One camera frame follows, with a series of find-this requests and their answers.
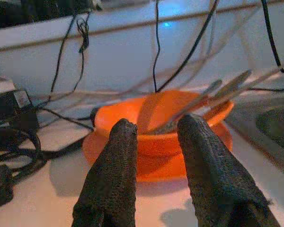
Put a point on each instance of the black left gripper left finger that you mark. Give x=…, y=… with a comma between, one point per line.
x=111, y=179

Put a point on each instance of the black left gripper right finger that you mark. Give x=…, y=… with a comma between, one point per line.
x=215, y=175

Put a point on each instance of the orange plastic bowl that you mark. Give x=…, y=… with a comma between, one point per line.
x=156, y=146

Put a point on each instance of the orange plastic plate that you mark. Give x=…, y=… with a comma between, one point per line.
x=161, y=173

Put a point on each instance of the stainless steel sink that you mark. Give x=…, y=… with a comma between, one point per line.
x=277, y=127

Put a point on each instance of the black power strip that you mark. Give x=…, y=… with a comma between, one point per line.
x=4, y=111

